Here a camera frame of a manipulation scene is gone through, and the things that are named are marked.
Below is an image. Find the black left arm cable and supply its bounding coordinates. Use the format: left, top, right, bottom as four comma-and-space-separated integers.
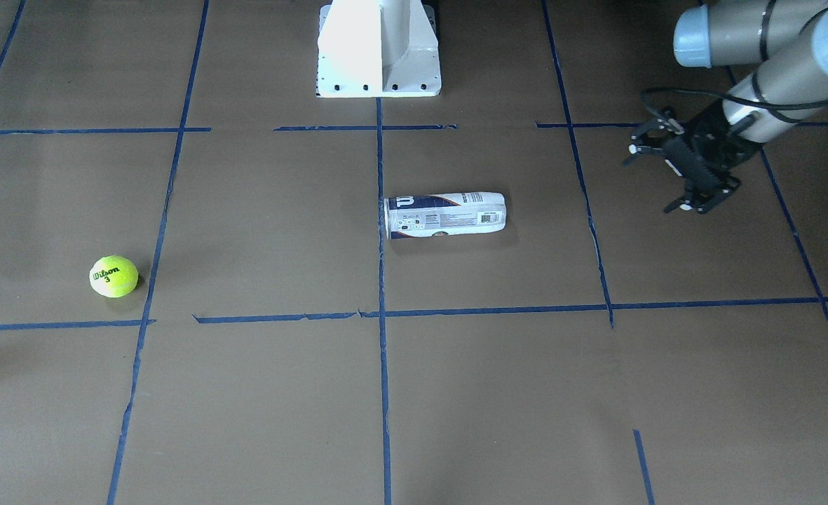
641, 70, 828, 134

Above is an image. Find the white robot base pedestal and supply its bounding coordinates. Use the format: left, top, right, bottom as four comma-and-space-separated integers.
315, 1, 442, 99

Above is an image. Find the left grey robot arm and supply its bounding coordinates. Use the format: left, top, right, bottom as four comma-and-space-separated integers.
628, 1, 828, 214

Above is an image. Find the yellow Wilson tennis ball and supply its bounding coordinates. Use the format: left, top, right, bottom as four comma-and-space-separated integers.
88, 255, 140, 298

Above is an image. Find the clear tennis ball can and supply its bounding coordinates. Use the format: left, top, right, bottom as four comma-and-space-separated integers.
382, 191, 507, 239

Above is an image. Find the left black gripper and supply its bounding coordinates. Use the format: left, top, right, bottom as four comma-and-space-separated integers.
623, 109, 759, 214

